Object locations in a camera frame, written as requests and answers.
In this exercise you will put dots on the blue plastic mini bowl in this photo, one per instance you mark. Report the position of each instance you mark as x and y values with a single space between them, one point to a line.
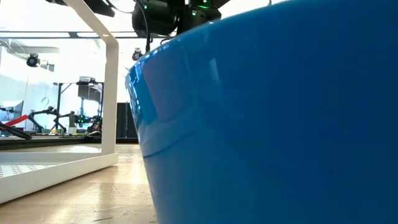
264 124

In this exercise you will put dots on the black ceiling spotlight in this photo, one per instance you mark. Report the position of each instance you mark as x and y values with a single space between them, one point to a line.
32 60
137 55

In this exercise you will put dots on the white perforated metal tray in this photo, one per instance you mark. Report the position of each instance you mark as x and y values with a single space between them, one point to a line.
110 93

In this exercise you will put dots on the grey ceiling duct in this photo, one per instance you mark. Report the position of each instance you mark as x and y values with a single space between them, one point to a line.
37 49

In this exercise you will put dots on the black background robot arm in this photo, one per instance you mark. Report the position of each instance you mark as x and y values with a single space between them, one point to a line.
46 112
93 124

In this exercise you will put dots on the red strip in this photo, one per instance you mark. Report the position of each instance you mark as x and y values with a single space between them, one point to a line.
17 120

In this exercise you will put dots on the black cabinet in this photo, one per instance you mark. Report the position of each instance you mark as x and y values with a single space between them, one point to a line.
126 121

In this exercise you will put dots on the black ceiling rail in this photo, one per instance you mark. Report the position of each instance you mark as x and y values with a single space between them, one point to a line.
74 34

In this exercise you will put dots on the black background workstation frame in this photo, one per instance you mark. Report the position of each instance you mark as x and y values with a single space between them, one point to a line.
58 96

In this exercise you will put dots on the grey background monitor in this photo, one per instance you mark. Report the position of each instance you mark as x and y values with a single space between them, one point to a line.
12 110

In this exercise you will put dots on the black aluminium table frame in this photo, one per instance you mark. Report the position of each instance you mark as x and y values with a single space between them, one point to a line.
62 141

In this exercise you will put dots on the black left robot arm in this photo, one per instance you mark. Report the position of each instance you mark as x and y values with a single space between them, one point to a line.
155 15

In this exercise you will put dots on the background monitor screen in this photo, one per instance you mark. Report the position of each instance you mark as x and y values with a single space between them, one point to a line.
88 92

